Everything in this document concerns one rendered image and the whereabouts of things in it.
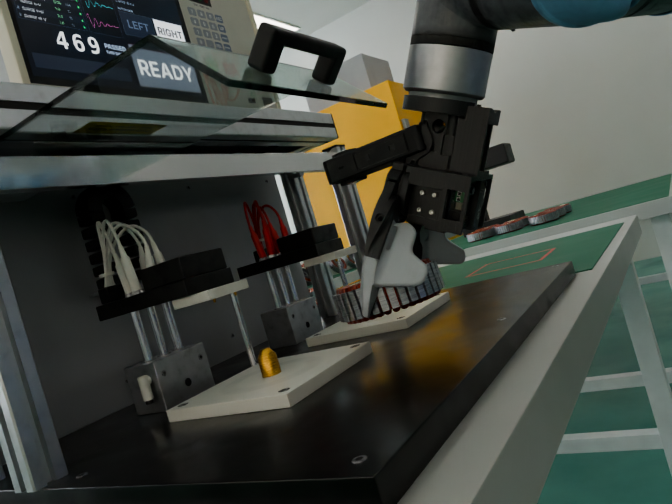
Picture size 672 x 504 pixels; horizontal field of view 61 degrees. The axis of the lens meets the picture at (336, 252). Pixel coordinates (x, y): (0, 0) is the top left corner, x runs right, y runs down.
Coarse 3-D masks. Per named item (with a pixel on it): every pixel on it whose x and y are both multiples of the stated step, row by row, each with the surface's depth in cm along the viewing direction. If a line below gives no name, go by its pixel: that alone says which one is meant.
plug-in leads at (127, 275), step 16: (96, 224) 63; (112, 224) 65; (144, 240) 63; (128, 256) 61; (144, 256) 66; (160, 256) 65; (112, 272) 64; (128, 272) 61; (112, 288) 64; (128, 288) 63
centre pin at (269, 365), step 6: (264, 348) 57; (264, 354) 56; (270, 354) 56; (276, 354) 57; (258, 360) 56; (264, 360) 56; (270, 360) 56; (276, 360) 56; (264, 366) 56; (270, 366) 56; (276, 366) 56; (264, 372) 56; (270, 372) 56; (276, 372) 56
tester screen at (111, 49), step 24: (24, 0) 59; (48, 0) 61; (72, 0) 64; (96, 0) 67; (120, 0) 70; (144, 0) 73; (168, 0) 77; (24, 24) 58; (48, 24) 60; (72, 24) 63; (96, 24) 66; (120, 24) 69; (48, 48) 60; (120, 48) 68; (48, 72) 59; (72, 72) 62
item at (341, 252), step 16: (288, 240) 79; (304, 240) 78; (320, 240) 78; (336, 240) 81; (288, 256) 79; (304, 256) 78; (320, 256) 77; (336, 256) 76; (240, 272) 84; (256, 272) 83; (288, 272) 86; (272, 288) 83
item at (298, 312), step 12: (300, 300) 86; (312, 300) 86; (264, 312) 84; (276, 312) 82; (288, 312) 81; (300, 312) 83; (312, 312) 85; (264, 324) 83; (276, 324) 82; (288, 324) 81; (300, 324) 82; (312, 324) 85; (276, 336) 82; (288, 336) 81; (300, 336) 82
